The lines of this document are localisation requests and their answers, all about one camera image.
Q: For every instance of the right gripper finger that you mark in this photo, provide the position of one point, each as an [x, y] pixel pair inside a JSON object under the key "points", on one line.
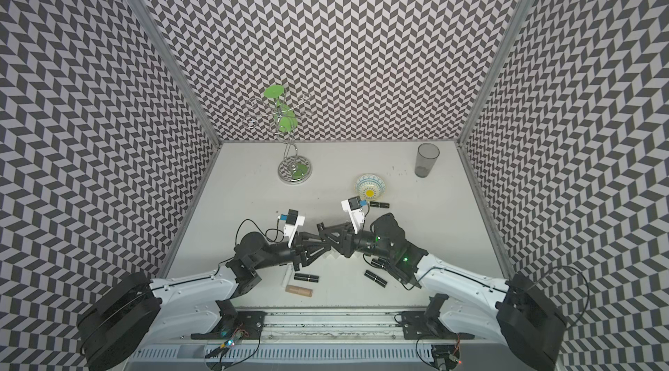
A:
{"points": [[341, 246], [335, 231]]}

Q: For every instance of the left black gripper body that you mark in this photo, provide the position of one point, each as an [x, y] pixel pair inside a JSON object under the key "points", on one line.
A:
{"points": [[296, 254]]}

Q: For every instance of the yellow blue patterned bowl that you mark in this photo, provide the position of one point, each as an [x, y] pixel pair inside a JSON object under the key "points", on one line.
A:
{"points": [[370, 187]]}

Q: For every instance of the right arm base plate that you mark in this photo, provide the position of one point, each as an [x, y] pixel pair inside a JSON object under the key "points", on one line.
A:
{"points": [[416, 325]]}

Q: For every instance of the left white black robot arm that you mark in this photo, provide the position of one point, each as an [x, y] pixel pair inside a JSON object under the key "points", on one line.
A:
{"points": [[139, 311]]}

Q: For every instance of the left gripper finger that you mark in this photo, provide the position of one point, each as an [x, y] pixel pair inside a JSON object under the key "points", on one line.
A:
{"points": [[310, 240], [309, 255]]}

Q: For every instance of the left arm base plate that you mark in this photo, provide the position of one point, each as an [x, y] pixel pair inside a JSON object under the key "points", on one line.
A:
{"points": [[249, 323]]}

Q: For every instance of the grey ribbed drinking glass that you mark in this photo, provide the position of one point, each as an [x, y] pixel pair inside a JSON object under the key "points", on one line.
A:
{"points": [[426, 156]]}

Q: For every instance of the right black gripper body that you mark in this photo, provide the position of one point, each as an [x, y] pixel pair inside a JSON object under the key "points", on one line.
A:
{"points": [[353, 242]]}

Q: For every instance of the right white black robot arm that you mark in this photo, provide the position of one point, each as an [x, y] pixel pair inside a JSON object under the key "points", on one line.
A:
{"points": [[416, 267]]}

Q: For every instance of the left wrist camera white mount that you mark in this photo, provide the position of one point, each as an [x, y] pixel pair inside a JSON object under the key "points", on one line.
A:
{"points": [[291, 221]]}

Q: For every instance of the chrome stand with green discs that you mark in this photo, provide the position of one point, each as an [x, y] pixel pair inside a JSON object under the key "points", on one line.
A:
{"points": [[276, 107]]}

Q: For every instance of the aluminium front rail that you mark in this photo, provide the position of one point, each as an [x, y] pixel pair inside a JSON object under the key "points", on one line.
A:
{"points": [[339, 326]]}

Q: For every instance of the white lip balm tube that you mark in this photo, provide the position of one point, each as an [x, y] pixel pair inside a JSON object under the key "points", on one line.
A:
{"points": [[287, 277]]}

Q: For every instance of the clear acrylic lipstick organizer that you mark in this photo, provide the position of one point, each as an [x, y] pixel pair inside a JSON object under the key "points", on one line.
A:
{"points": [[334, 260]]}

